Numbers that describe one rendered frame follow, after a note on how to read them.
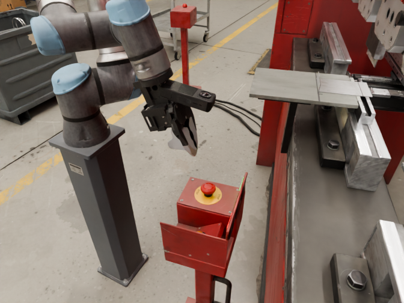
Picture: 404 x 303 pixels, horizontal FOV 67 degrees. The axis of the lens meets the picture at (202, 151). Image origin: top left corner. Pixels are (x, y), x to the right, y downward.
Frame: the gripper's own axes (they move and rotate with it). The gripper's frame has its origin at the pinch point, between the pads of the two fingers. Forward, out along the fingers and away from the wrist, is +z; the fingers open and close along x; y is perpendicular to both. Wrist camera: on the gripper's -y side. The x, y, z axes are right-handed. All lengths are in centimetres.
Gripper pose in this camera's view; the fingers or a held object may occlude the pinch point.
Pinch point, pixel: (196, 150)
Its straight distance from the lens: 72.3
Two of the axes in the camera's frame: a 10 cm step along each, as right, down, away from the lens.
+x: -3.0, 5.7, -7.6
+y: -9.0, 1.0, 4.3
